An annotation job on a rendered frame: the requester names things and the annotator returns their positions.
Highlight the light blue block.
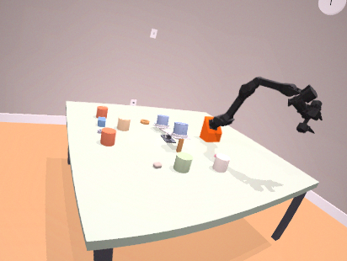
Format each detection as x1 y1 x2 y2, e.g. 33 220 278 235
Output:
98 117 106 127

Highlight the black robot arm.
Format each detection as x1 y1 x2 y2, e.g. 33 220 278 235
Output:
208 77 322 131

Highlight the blue cup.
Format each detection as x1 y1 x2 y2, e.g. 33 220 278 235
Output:
173 122 189 136
157 115 169 125

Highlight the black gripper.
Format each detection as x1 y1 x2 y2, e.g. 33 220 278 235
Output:
296 100 323 133

